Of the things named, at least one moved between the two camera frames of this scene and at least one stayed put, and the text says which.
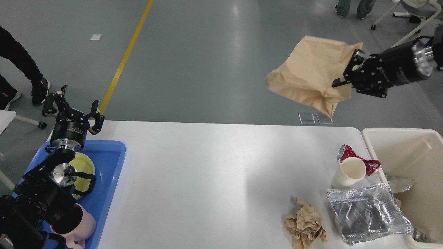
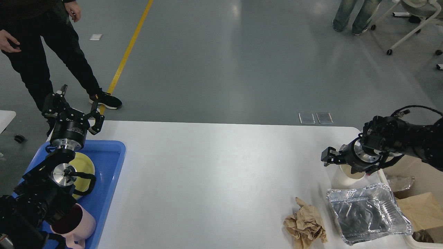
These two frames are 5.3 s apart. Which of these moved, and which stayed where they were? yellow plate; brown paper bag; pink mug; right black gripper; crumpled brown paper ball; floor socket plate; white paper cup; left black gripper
Moved: right black gripper; brown paper bag
Stayed: yellow plate; pink mug; crumpled brown paper ball; left black gripper; floor socket plate; white paper cup
